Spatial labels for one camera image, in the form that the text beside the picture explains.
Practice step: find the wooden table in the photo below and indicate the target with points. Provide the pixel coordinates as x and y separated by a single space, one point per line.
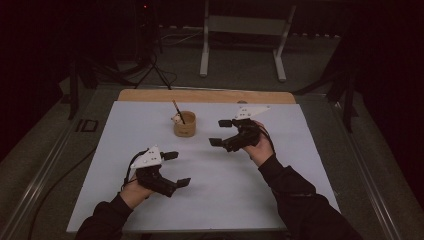
200 96

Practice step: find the white table board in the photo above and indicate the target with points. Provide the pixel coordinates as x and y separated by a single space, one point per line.
216 186

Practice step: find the white metal stand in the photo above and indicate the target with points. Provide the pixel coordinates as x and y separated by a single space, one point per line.
243 25

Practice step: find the black metal stand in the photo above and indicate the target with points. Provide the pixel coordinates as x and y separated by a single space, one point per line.
74 93
348 106

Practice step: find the metal floor rail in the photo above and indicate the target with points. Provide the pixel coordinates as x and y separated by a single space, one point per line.
33 190
370 173

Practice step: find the wooden pen holder cup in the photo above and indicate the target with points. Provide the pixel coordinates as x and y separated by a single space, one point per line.
185 125

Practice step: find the person's left hand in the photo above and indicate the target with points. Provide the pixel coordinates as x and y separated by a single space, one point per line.
133 195

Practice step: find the black tripod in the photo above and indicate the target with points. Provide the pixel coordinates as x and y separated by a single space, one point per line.
154 68

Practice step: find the thin paintbrush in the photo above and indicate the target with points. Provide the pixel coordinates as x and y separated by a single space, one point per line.
178 111

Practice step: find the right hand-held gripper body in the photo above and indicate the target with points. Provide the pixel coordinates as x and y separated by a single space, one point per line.
245 133

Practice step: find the person's right hand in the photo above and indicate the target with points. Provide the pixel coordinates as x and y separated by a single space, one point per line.
261 150

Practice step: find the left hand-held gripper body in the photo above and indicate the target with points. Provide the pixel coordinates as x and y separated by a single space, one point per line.
151 175

